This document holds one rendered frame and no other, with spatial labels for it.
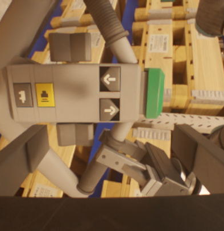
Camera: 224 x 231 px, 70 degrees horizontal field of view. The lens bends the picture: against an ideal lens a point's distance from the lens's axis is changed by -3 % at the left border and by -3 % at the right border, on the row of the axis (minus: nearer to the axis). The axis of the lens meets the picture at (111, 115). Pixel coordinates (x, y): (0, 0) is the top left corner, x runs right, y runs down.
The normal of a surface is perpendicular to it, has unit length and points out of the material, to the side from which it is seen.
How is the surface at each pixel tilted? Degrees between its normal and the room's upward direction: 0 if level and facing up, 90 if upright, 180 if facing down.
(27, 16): 67
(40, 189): 90
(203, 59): 90
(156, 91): 74
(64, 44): 57
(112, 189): 90
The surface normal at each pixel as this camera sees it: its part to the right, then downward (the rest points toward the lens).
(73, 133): 0.31, 0.27
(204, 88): -0.18, -0.45
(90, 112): 0.02, 0.28
